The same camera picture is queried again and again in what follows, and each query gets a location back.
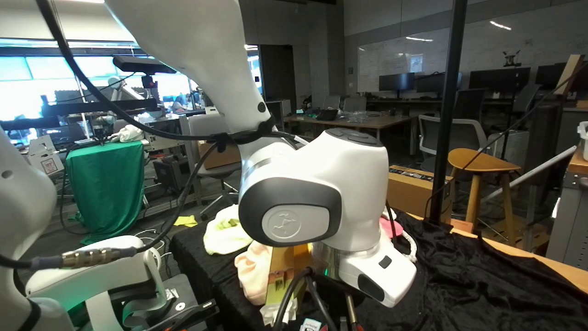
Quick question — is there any small cardboard box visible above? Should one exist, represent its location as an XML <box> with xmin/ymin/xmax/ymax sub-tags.
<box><xmin>198</xmin><ymin>144</ymin><xmax>242</xmax><ymax>171</ymax></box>

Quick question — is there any wooden office desk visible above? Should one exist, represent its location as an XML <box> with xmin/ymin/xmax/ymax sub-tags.
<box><xmin>286</xmin><ymin>109</ymin><xmax>411</xmax><ymax>149</ymax></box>

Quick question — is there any light green cloth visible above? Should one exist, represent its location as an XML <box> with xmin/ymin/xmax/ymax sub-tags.
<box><xmin>202</xmin><ymin>204</ymin><xmax>253</xmax><ymax>258</ymax></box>

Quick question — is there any grey chair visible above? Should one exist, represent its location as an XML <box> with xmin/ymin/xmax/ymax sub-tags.
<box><xmin>180</xmin><ymin>112</ymin><xmax>240</xmax><ymax>208</ymax></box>

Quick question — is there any peach cloth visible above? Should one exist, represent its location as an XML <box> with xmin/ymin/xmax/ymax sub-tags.
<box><xmin>233</xmin><ymin>241</ymin><xmax>273</xmax><ymax>307</ymax></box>

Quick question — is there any large brown cardboard box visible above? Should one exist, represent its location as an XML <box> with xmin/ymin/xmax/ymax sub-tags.
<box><xmin>384</xmin><ymin>164</ymin><xmax>455</xmax><ymax>221</ymax></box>

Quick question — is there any yellow cloth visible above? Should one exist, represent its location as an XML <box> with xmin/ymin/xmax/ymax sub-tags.
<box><xmin>172</xmin><ymin>213</ymin><xmax>200</xmax><ymax>230</ymax></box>

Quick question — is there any white object on drape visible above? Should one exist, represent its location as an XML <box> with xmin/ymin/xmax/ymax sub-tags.
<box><xmin>108</xmin><ymin>121</ymin><xmax>145</xmax><ymax>144</ymax></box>

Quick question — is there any black vertical pole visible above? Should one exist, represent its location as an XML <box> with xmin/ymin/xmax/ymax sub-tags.
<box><xmin>428</xmin><ymin>0</ymin><xmax>470</xmax><ymax>224</ymax></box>

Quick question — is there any wooden stool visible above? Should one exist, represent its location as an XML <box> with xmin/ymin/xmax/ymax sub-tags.
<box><xmin>446</xmin><ymin>147</ymin><xmax>521</xmax><ymax>237</ymax></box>

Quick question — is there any green drape cloth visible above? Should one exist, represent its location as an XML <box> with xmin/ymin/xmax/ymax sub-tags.
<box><xmin>62</xmin><ymin>142</ymin><xmax>147</xmax><ymax>245</ymax></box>

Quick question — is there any wide black computer monitor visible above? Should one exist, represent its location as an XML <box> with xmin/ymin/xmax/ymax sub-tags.
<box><xmin>466</xmin><ymin>66</ymin><xmax>532</xmax><ymax>96</ymax></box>

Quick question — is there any black tablecloth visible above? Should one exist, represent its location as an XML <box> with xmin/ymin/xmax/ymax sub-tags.
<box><xmin>167</xmin><ymin>210</ymin><xmax>588</xmax><ymax>331</ymax></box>

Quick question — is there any thin black diagonal rod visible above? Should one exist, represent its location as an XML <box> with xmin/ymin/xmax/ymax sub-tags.
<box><xmin>457</xmin><ymin>57</ymin><xmax>588</xmax><ymax>173</ymax></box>

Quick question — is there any white diagonal tube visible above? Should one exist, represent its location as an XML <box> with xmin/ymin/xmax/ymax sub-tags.
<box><xmin>483</xmin><ymin>144</ymin><xmax>580</xmax><ymax>201</ymax></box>

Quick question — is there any grey metal cabinet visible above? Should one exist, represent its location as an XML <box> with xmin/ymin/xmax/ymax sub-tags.
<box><xmin>545</xmin><ymin>149</ymin><xmax>588</xmax><ymax>272</ymax></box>

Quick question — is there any white plastic container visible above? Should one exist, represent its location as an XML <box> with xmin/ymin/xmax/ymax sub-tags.
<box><xmin>575</xmin><ymin>120</ymin><xmax>588</xmax><ymax>162</ymax></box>

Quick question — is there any leaning wooden board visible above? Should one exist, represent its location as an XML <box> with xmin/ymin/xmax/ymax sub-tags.
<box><xmin>553</xmin><ymin>53</ymin><xmax>586</xmax><ymax>98</ymax></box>

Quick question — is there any yellow wrist camera mount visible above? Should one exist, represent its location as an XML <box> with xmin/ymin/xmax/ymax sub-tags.
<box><xmin>264</xmin><ymin>243</ymin><xmax>314</xmax><ymax>309</ymax></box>

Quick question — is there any white frame office chair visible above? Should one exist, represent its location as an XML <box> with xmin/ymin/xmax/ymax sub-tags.
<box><xmin>417</xmin><ymin>114</ymin><xmax>490</xmax><ymax>158</ymax></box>

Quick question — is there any black stereo camera bar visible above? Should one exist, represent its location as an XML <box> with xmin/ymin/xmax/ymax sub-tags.
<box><xmin>110</xmin><ymin>53</ymin><xmax>180</xmax><ymax>77</ymax></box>

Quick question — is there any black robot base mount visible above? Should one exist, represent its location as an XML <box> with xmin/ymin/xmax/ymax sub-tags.
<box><xmin>121</xmin><ymin>274</ymin><xmax>218</xmax><ymax>331</ymax></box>

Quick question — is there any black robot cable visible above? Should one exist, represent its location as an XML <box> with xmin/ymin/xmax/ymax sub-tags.
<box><xmin>0</xmin><ymin>0</ymin><xmax>295</xmax><ymax>272</ymax></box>

